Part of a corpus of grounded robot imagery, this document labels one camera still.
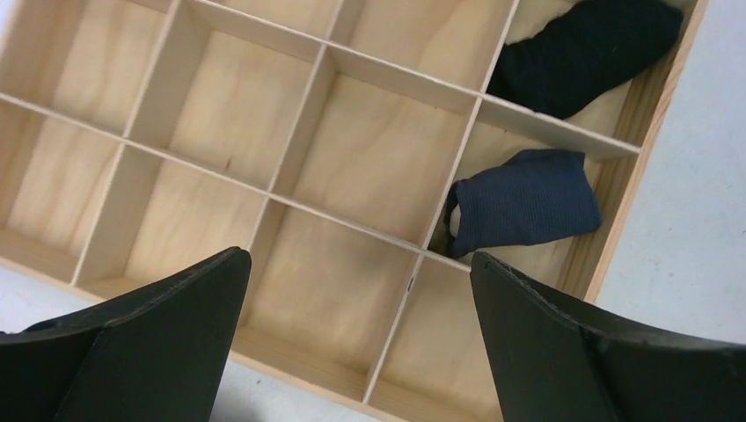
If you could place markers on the wooden compartment organizer tray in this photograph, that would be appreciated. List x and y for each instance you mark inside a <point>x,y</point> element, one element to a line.
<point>139,137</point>

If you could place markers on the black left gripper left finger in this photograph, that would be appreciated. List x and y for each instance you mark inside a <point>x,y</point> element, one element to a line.
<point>156,353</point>

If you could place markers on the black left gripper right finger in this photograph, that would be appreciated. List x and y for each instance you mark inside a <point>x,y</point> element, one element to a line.
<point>555,357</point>

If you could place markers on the black rolled underwear in tray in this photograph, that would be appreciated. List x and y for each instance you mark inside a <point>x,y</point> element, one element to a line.
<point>592,48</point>

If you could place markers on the navy rolled underwear in tray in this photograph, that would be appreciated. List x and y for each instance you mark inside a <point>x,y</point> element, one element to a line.
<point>536,197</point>

